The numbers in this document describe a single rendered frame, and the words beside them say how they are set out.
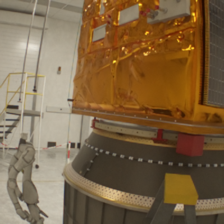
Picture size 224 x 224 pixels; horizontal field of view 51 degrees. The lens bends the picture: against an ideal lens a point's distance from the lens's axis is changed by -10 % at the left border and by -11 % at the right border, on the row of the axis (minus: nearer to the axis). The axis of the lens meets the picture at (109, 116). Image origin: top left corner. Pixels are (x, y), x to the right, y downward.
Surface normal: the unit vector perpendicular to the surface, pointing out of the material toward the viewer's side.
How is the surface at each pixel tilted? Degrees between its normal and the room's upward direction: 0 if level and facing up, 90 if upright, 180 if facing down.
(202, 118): 94
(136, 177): 62
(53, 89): 90
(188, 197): 90
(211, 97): 90
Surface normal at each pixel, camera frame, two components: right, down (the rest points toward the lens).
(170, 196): -0.21, 0.01
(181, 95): -0.84, -0.04
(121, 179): -0.44, -0.49
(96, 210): -0.66, -0.04
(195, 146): 0.51, 0.08
